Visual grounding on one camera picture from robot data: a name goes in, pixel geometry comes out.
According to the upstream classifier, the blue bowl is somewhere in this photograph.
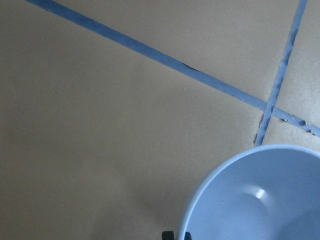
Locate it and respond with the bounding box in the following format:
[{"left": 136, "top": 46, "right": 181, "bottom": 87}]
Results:
[{"left": 177, "top": 144, "right": 320, "bottom": 240}]

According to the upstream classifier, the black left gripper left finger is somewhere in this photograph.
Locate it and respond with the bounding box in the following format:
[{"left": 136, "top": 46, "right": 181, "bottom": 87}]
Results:
[{"left": 161, "top": 231, "right": 174, "bottom": 240}]

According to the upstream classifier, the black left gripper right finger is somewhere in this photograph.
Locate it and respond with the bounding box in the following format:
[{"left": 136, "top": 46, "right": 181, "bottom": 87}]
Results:
[{"left": 184, "top": 232, "right": 192, "bottom": 240}]

